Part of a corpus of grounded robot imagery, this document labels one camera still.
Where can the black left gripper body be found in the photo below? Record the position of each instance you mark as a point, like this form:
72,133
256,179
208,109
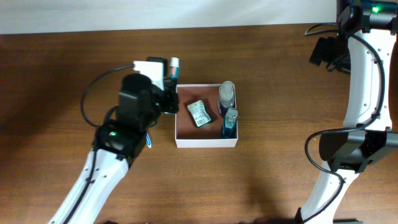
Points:
165,102

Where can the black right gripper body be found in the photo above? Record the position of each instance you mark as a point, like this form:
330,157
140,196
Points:
334,52

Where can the blue white toothbrush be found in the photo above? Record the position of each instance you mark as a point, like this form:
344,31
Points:
148,140

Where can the green toothpaste tube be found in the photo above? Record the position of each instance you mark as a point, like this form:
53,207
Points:
174,67

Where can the green white soap box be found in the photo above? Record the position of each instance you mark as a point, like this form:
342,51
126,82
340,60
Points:
199,113

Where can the purple foam soap bottle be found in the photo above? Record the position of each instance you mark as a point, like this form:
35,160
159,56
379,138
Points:
226,97

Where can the blue mouthwash bottle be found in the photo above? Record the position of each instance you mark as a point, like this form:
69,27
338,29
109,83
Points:
228,130

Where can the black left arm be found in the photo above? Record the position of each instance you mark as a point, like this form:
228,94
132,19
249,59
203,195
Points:
114,148

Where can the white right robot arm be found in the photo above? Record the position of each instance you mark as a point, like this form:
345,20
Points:
360,43

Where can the white box pink inside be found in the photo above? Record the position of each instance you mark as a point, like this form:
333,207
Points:
187,135

